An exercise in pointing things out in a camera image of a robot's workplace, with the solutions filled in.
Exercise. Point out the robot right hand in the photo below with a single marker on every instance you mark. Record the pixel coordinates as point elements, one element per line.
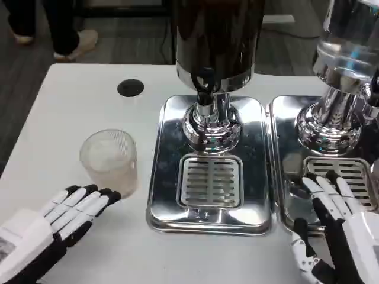
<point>355,236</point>

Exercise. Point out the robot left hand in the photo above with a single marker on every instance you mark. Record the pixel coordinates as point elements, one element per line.
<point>28,233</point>

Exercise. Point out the clear ribbed glass cup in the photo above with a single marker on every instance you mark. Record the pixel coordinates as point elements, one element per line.
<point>109,165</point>

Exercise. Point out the steel slotted grid plate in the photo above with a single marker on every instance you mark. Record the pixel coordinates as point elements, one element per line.
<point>359,165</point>
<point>210,201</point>

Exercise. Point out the steel drip tray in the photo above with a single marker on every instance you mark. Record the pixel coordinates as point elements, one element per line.
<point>254,165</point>
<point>284,139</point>

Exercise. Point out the drink dispenser with clear tank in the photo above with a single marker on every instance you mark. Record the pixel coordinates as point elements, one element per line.
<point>340,65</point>

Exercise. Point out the person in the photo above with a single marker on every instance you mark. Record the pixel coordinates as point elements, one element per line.
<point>63,26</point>

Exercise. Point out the white desk foot bar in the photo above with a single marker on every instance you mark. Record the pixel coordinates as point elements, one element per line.
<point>278,19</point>

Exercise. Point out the drink dispenser with dark liquid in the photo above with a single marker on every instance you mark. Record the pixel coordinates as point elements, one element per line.
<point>216,38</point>

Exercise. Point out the black furniture frame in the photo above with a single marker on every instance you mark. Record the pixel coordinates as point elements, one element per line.
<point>124,9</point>

